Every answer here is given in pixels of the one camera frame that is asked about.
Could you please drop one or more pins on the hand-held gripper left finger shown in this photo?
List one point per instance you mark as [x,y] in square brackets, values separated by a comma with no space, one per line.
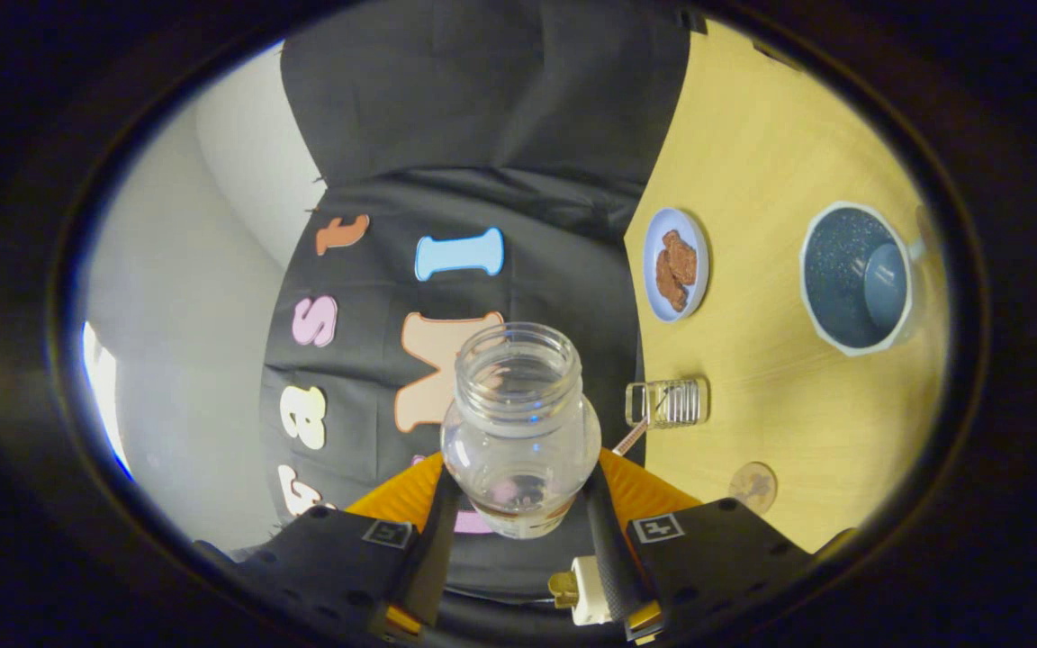
[433,558]

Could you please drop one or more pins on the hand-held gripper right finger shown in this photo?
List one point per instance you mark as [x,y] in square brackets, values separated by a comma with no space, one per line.
[613,558]

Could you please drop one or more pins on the round brown coaster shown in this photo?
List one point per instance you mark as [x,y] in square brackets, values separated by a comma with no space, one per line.
[752,486]

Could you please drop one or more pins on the clear plastic juice bottle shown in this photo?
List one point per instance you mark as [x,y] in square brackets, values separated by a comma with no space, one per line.
[518,423]

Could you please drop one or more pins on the brown toast slice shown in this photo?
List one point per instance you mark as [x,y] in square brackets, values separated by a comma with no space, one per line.
[563,589]

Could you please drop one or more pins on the thin stick with white tip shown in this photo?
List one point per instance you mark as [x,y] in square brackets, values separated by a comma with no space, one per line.
[631,438]

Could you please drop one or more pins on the brown meat piece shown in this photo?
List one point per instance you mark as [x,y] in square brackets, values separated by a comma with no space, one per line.
[682,256]
[668,286]

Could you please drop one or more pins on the light blue plate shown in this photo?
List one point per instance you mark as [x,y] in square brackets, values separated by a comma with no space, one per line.
[651,243]

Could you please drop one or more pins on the wooden table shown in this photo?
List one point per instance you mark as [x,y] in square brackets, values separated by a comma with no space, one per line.
[752,135]

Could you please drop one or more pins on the black backdrop cloth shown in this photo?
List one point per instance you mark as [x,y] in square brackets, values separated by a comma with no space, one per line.
[482,90]

